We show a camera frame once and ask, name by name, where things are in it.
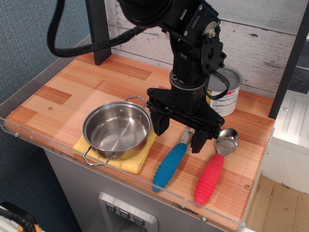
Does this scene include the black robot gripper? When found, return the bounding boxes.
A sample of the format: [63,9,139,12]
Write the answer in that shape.
[147,72,225,153]

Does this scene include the blue handled fork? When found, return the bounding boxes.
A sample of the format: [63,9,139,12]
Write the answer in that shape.
[153,128,195,192]

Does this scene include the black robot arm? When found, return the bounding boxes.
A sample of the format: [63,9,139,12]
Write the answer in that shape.
[119,0,226,153]

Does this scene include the stainless steel pot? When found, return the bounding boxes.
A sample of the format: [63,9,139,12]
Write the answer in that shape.
[82,96,152,166]

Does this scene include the toy food can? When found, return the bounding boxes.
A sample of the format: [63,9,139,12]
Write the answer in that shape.
[206,66,242,117]

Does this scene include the yellow folded cloth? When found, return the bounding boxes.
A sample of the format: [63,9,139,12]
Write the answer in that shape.
[73,116,156,174]

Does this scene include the silver dispenser button panel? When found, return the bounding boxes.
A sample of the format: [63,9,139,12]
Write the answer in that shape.
[98,191,159,232]

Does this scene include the grey toy kitchen cabinet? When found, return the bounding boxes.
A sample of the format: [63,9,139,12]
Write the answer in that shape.
[45,150,226,232]

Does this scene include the white side cabinet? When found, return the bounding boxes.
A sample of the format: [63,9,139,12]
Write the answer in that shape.
[261,90,309,193]

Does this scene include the orange object at corner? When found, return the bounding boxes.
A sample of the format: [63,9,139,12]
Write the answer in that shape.
[34,224,44,232]

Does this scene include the red handled spoon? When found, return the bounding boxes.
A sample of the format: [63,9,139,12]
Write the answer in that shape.
[194,128,239,205]

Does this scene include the clear acrylic guard rail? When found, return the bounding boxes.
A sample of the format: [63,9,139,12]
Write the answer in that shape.
[0,62,274,232]

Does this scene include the black braided cable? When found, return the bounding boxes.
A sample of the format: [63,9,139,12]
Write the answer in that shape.
[47,0,145,58]

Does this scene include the dark grey right post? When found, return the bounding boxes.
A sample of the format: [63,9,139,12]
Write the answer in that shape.
[268,0,309,119]

